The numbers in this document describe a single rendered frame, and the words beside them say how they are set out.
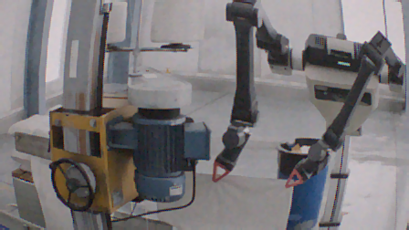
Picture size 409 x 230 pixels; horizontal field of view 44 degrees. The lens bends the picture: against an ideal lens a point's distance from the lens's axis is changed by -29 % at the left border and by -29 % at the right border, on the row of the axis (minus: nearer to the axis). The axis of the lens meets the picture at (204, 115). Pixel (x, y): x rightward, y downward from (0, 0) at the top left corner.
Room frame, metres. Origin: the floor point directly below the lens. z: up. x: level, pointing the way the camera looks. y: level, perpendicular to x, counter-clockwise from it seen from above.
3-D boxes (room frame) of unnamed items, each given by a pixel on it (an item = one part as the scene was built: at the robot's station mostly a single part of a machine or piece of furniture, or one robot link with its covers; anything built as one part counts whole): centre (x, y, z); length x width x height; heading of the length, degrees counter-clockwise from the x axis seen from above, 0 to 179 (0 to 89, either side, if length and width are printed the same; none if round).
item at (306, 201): (4.34, -0.72, 0.32); 0.51 x 0.48 x 0.65; 162
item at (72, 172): (1.77, 0.38, 1.14); 0.11 x 0.06 x 0.11; 72
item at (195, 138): (1.87, 0.02, 1.25); 0.10 x 0.08 x 0.12; 7
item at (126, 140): (1.85, 0.22, 1.27); 0.12 x 0.09 x 0.09; 162
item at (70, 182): (1.70, 0.41, 1.13); 0.18 x 0.11 x 0.18; 72
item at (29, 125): (5.03, 1.62, 0.56); 0.66 x 0.43 x 0.15; 160
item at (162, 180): (1.85, 0.13, 1.21); 0.15 x 0.15 x 0.25
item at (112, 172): (1.96, 0.35, 1.18); 0.34 x 0.25 x 0.31; 162
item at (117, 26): (2.08, 0.34, 1.61); 0.15 x 0.14 x 0.17; 72
